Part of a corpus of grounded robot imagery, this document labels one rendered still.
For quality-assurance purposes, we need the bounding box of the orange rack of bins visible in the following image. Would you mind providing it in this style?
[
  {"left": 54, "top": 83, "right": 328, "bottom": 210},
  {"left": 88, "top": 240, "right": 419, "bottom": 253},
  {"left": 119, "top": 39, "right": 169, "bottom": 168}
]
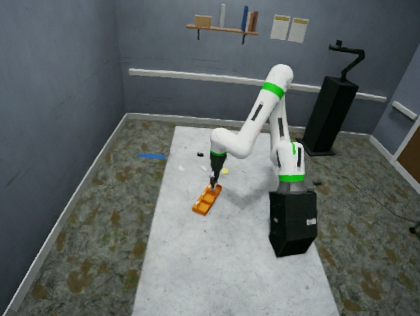
[{"left": 192, "top": 183, "right": 222, "bottom": 217}]

